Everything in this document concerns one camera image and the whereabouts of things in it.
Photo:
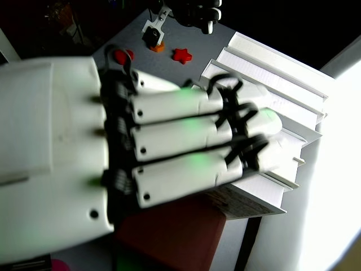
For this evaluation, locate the pink toy block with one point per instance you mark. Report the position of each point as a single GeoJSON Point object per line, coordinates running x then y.
{"type": "Point", "coordinates": [60, 266]}

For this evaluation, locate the white book thin-lettered spine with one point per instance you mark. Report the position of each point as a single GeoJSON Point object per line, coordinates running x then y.
{"type": "Point", "coordinates": [276, 70]}

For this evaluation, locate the maroon hardcover book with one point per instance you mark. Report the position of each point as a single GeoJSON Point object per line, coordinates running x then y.
{"type": "Point", "coordinates": [175, 240]}

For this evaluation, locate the red star toy block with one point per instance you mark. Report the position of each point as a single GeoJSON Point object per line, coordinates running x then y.
{"type": "Point", "coordinates": [182, 55]}

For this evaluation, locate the orange toy block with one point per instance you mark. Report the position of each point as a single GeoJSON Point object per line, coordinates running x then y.
{"type": "Point", "coordinates": [158, 49]}

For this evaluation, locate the white Fashionista book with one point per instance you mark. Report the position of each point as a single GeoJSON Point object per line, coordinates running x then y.
{"type": "Point", "coordinates": [296, 141]}

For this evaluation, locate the white frame post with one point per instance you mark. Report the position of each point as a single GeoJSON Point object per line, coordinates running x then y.
{"type": "Point", "coordinates": [8, 46]}

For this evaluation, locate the grey table cloth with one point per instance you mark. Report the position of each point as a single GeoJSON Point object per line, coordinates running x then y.
{"type": "Point", "coordinates": [163, 63]}

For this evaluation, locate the red heart toy block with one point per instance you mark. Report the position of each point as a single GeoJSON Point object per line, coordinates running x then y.
{"type": "Point", "coordinates": [119, 56]}

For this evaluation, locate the green toy block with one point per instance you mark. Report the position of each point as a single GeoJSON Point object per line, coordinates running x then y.
{"type": "Point", "coordinates": [128, 264]}

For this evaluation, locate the white Special Issue book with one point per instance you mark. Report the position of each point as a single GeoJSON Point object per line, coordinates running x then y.
{"type": "Point", "coordinates": [296, 104]}

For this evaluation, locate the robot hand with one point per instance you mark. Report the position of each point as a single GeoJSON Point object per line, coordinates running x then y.
{"type": "Point", "coordinates": [194, 12]}
{"type": "Point", "coordinates": [56, 141]}

